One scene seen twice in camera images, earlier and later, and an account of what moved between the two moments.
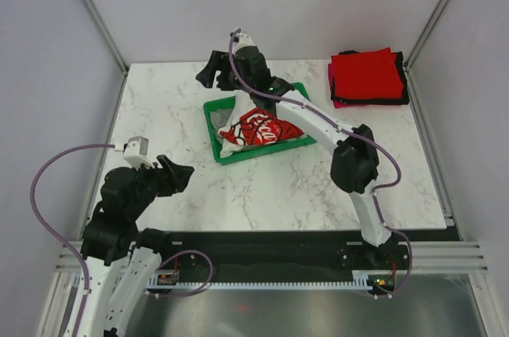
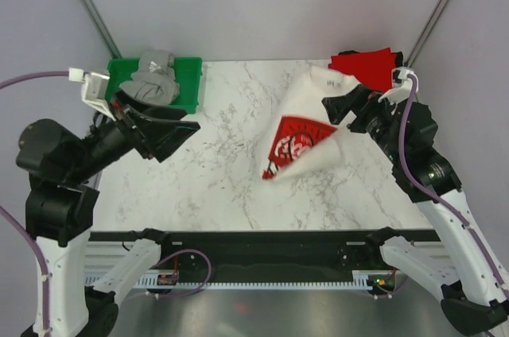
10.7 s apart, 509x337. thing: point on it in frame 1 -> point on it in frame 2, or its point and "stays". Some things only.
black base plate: x=276 y=255 stays
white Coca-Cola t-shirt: x=252 y=127 -> x=300 y=137
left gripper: x=166 y=176 -> x=154 y=134
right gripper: x=215 y=63 -> x=359 y=98
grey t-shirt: x=219 y=118 -> x=155 y=81
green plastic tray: x=230 y=157 -> x=187 y=72
